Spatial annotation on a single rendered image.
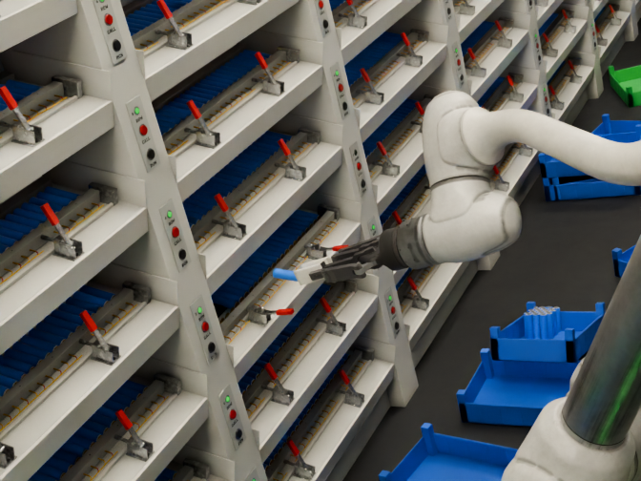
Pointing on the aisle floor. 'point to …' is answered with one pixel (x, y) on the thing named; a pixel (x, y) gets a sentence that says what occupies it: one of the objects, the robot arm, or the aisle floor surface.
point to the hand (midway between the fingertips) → (315, 270)
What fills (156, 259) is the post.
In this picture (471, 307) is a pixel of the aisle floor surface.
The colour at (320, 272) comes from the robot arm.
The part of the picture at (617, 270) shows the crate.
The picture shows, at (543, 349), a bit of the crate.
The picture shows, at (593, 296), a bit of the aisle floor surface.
